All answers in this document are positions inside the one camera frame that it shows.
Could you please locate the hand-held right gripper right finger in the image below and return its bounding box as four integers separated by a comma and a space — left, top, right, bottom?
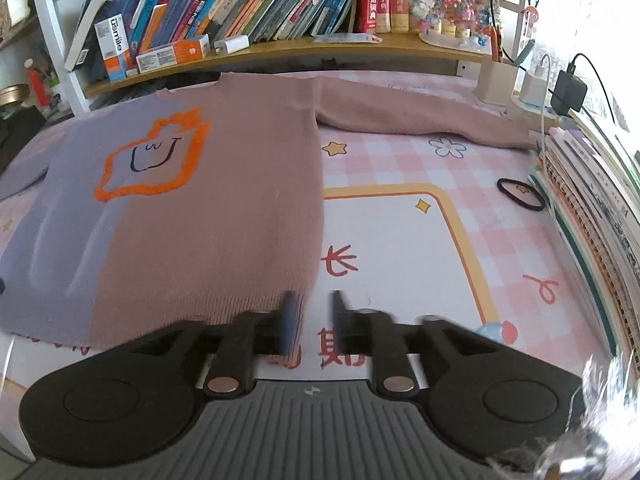
332, 289, 502, 399

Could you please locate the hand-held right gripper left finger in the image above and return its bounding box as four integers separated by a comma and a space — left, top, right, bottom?
129, 290, 304, 399

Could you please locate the pink and purple sweater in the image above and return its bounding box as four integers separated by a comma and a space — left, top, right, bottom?
0, 72, 539, 352

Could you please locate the pink checked cartoon desk mat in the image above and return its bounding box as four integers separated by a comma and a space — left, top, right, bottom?
0, 70, 622, 463

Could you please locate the wooden bookshelf board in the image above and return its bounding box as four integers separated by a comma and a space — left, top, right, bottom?
82, 34, 494, 99

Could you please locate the stack of books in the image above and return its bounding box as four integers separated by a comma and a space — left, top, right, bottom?
527, 109, 640, 362

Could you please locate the blue flat packet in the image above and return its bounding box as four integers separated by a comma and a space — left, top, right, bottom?
312, 33, 384, 46

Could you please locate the beige pen holder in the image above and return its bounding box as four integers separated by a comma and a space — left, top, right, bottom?
473, 59, 519, 107

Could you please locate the white charger block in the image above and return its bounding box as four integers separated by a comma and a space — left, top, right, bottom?
214, 35, 250, 55

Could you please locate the crinkled clear plastic film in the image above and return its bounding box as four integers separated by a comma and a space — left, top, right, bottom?
487, 352, 640, 480

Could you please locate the flat orange white toothpaste box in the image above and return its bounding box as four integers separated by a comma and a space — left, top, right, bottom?
135, 34, 211, 74

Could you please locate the row of books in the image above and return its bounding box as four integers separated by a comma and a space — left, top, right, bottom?
64, 0, 485, 84

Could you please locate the colourful flower ornament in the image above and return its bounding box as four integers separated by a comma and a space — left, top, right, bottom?
407, 0, 497, 51

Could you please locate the upright orange white toothpaste box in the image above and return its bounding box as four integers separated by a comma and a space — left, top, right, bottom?
93, 14, 139, 82

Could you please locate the black bag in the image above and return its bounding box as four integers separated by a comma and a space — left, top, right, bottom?
0, 107, 49, 172

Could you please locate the gold round tin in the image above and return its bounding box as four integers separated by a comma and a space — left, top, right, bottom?
0, 84, 34, 109

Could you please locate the black hair tie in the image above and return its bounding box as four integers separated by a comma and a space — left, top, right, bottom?
497, 177, 547, 213

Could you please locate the white plug charger with cable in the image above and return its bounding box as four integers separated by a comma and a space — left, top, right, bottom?
520, 52, 553, 153

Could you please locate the black power adapter with cable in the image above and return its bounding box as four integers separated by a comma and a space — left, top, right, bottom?
549, 52, 617, 124

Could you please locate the cartoon wall sticker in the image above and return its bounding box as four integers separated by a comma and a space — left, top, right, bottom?
520, 0, 545, 27

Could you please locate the white shelf frame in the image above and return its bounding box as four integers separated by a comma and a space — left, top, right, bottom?
26, 0, 166, 114

